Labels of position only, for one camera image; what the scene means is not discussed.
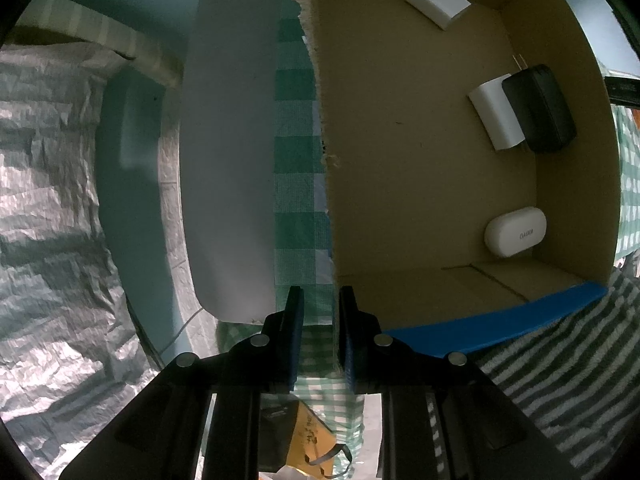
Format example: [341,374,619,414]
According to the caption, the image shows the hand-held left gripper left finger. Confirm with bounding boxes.
[60,286,306,480]

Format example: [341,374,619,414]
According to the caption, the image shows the white oval earbud case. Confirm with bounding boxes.
[483,206,547,259]

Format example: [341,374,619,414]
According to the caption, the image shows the grey striped clothing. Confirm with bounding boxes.
[472,265,640,480]

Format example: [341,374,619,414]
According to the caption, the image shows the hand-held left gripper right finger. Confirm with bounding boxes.
[337,286,608,480]

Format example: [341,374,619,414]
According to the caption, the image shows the white charger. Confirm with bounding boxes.
[468,55,528,151]

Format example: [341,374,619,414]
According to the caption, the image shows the blue cardboard box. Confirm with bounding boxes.
[300,0,621,358]

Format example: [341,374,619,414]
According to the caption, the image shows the green striped cloth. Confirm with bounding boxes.
[15,0,186,86]

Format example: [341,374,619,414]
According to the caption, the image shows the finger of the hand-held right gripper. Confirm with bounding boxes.
[605,75,640,108]

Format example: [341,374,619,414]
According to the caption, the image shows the white flat board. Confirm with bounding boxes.
[179,0,285,323]

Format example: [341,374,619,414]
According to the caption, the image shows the green checked cloth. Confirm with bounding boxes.
[215,0,640,461]

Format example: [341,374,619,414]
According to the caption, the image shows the silver foil mat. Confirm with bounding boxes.
[0,42,211,463]

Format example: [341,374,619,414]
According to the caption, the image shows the yellow paper bag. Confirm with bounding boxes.
[260,397,353,480]

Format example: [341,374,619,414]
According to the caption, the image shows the black rectangular case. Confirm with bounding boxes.
[501,64,577,153]

